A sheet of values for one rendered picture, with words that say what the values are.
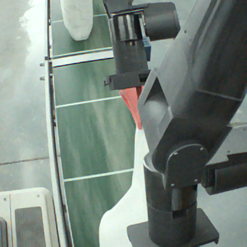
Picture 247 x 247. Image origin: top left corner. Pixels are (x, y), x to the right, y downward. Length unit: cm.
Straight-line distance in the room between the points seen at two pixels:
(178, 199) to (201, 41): 17
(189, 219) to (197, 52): 19
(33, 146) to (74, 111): 49
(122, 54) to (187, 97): 34
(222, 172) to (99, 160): 106
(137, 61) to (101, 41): 144
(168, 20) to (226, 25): 35
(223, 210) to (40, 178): 101
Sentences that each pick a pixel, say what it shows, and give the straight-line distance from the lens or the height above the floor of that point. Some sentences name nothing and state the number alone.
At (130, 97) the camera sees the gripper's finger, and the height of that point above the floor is 112.
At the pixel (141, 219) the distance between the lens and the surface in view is 68.
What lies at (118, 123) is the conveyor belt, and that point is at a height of 38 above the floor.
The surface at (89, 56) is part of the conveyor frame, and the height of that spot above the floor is 38.
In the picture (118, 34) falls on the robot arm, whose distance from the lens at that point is 56.
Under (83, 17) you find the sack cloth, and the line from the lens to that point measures 196.
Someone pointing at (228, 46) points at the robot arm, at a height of 138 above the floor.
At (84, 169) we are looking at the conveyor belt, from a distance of 134.
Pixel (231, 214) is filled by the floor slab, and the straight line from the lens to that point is 174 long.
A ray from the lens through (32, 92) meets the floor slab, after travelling 227.
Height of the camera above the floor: 150
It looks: 49 degrees down
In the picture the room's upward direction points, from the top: straight up
